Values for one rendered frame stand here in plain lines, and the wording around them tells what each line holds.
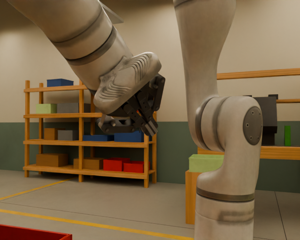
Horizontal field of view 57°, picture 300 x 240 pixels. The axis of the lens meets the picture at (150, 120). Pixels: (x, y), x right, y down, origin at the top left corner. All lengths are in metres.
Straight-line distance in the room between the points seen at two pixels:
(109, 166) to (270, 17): 4.11
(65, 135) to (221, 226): 5.82
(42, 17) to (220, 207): 0.34
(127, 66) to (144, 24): 5.93
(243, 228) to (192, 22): 0.31
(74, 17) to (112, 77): 0.08
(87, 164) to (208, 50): 5.61
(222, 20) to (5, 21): 8.41
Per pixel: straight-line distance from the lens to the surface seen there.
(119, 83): 0.31
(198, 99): 0.46
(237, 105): 0.43
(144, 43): 6.13
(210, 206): 0.45
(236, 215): 0.45
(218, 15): 0.43
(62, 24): 0.30
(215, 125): 0.43
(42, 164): 6.71
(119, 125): 0.42
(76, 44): 0.31
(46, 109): 6.55
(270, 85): 5.48
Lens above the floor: 1.17
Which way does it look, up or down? 1 degrees up
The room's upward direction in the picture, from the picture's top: straight up
